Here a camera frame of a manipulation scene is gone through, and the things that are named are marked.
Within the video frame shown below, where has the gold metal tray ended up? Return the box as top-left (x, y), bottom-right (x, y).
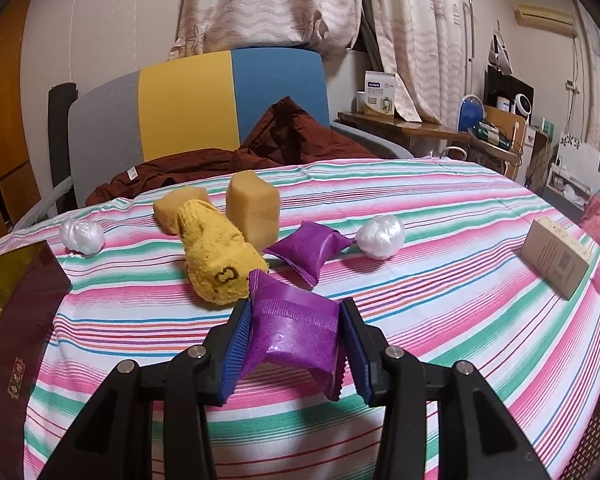
top-left (0, 240), bottom-right (71, 479)

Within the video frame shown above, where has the white plastic bag ball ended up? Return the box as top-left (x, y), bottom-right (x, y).
top-left (60, 219), bottom-right (106, 256)

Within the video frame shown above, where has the yellow knitted sock roll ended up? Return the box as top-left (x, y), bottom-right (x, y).
top-left (175, 200), bottom-right (268, 306)

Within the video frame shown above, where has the purple packet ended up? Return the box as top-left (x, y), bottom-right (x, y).
top-left (240, 270), bottom-right (346, 401)
top-left (263, 221), bottom-right (353, 287)

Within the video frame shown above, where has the small tan sponge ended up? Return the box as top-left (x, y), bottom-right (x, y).
top-left (152, 185), bottom-right (210, 235)

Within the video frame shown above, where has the tall tan sponge block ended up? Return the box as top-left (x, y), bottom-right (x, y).
top-left (225, 170), bottom-right (280, 252)

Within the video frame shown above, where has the striped pink green bedspread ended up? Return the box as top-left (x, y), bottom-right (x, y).
top-left (0, 159), bottom-right (600, 479)

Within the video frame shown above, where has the brown cardboard box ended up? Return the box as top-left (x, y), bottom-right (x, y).
top-left (520, 217), bottom-right (592, 299)

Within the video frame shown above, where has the wooden side table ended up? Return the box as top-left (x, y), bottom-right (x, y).
top-left (332, 112), bottom-right (521, 180)

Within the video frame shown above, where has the blue desk fan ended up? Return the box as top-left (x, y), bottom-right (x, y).
top-left (457, 94), bottom-right (486, 132)

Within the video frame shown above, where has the grey yellow blue headboard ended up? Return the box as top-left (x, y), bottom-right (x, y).
top-left (68, 48), bottom-right (330, 206)

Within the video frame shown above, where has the dark red garment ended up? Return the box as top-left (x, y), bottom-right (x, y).
top-left (85, 96), bottom-right (375, 206)

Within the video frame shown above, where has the white blue product box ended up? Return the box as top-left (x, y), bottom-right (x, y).
top-left (364, 70), bottom-right (396, 117)

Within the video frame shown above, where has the pink patterned curtain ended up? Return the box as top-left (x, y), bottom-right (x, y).
top-left (370, 0), bottom-right (465, 127)

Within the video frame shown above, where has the pink patterned hanging duvet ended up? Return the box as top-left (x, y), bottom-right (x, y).
top-left (170, 0), bottom-right (362, 60)

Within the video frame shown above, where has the white bed rail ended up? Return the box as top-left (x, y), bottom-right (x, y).
top-left (12, 176), bottom-right (73, 231)

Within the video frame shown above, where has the wall air conditioner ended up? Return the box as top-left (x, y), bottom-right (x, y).
top-left (514, 3), bottom-right (577, 38)

